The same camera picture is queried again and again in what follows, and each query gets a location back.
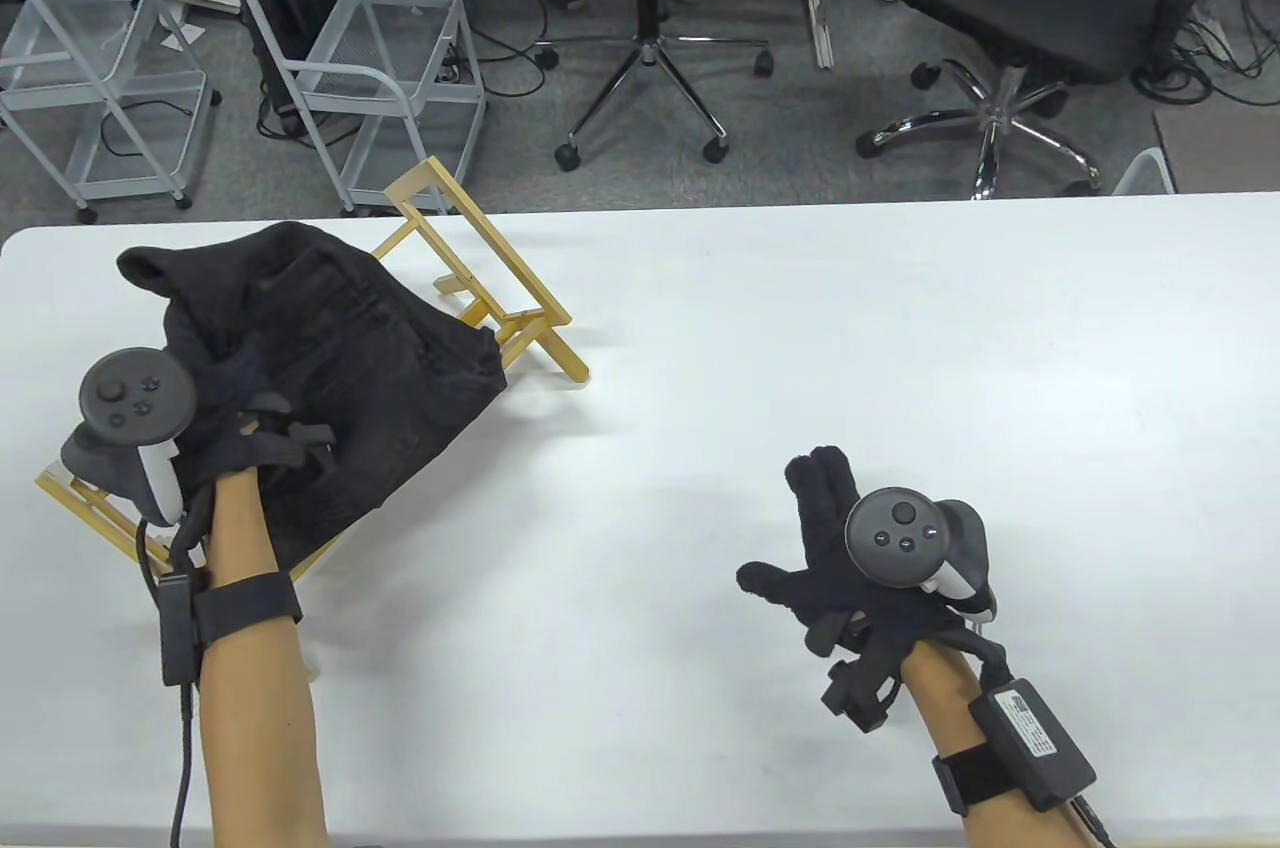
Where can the person's left hand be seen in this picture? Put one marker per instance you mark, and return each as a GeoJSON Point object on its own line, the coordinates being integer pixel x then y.
{"type": "Point", "coordinates": [225, 428]}

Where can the person's right hand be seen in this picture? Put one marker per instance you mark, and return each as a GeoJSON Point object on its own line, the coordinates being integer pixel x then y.
{"type": "Point", "coordinates": [830, 588]}

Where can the black trousers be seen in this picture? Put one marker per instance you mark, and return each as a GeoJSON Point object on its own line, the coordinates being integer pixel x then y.
{"type": "Point", "coordinates": [380, 368]}

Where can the wooden book rack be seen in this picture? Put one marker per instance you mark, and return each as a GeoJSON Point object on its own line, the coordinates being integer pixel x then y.
{"type": "Point", "coordinates": [560, 356]}

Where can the person's right forearm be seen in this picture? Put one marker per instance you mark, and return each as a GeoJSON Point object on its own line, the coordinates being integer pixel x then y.
{"type": "Point", "coordinates": [940, 708]}

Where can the person's left forearm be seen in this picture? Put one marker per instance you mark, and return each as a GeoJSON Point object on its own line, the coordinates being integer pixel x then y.
{"type": "Point", "coordinates": [260, 738]}

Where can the grey round handheld controller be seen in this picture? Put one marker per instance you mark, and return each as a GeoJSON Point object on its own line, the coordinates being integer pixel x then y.
{"type": "Point", "coordinates": [130, 393]}
{"type": "Point", "coordinates": [900, 533]}

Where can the black wrist sensor box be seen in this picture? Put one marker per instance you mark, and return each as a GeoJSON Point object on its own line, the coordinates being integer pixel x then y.
{"type": "Point", "coordinates": [1035, 743]}
{"type": "Point", "coordinates": [178, 628]}

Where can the white metal trolley cart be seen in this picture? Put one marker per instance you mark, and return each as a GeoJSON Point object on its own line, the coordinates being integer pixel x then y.
{"type": "Point", "coordinates": [400, 98]}
{"type": "Point", "coordinates": [130, 148]}

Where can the white plastic object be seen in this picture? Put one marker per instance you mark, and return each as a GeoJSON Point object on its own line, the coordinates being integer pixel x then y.
{"type": "Point", "coordinates": [1145, 173]}

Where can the brown board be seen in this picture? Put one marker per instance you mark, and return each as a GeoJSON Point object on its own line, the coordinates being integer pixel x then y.
{"type": "Point", "coordinates": [1225, 153]}

